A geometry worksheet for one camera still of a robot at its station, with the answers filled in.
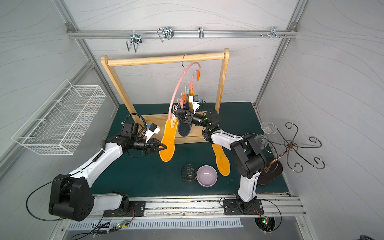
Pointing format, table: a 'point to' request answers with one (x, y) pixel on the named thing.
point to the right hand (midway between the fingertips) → (173, 112)
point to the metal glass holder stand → (284, 144)
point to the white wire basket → (57, 127)
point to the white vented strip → (159, 224)
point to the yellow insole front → (223, 162)
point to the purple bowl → (207, 176)
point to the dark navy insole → (184, 128)
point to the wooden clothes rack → (196, 136)
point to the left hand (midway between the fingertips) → (165, 148)
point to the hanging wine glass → (268, 127)
